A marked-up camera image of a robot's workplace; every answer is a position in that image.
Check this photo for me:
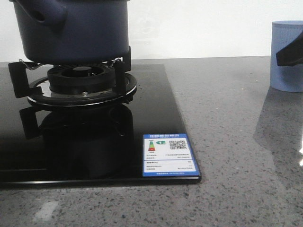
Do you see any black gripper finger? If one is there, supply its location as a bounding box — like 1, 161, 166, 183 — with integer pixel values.
276, 33, 303, 66

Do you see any light blue ribbed cup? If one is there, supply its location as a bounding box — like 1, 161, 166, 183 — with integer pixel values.
270, 20, 303, 92

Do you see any dark blue pot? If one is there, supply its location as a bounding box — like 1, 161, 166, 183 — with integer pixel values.
12, 0, 129, 64

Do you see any blue energy label sticker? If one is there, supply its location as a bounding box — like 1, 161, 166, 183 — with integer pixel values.
143, 133, 200, 177

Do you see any black burner head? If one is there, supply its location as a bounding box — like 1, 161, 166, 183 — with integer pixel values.
47, 64, 115, 95

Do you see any black glass gas stove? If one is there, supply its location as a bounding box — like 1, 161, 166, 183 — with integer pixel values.
0, 61, 202, 188

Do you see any black pot support ring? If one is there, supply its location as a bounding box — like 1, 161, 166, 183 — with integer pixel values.
8, 46, 138, 110

